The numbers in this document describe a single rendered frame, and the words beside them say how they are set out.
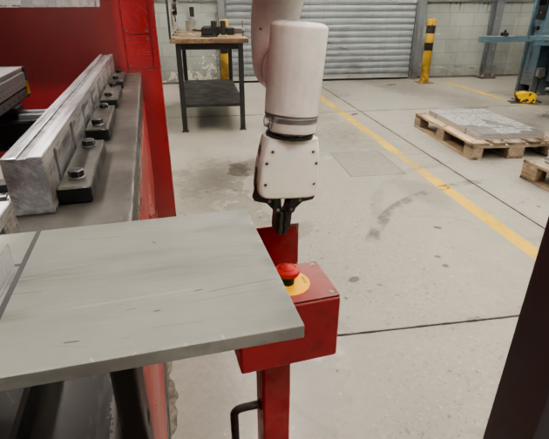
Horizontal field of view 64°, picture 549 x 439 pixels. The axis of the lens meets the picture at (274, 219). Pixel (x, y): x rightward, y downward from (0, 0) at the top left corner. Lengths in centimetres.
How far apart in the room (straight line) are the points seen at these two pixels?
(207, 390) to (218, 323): 135
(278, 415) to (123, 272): 64
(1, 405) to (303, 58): 52
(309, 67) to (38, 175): 44
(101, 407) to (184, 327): 16
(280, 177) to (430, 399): 114
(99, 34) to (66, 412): 216
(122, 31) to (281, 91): 184
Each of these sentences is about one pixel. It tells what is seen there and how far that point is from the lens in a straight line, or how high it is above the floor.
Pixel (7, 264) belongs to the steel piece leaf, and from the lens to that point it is 37.
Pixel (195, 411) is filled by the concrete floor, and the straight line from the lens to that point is 158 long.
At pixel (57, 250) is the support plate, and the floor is 100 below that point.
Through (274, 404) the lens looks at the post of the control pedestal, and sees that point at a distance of 91.
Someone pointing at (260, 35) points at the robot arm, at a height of 113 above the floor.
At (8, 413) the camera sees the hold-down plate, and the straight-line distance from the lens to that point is 41.
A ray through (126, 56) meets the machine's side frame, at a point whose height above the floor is 95.
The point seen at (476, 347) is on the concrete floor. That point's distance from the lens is 192.
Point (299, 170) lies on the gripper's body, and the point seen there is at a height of 94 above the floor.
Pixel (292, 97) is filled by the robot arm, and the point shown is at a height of 106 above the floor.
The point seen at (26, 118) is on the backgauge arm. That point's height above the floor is 84.
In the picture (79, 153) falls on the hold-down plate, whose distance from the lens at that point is 100.
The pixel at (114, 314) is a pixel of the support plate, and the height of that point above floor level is 100.
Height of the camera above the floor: 118
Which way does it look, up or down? 26 degrees down
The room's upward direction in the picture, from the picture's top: straight up
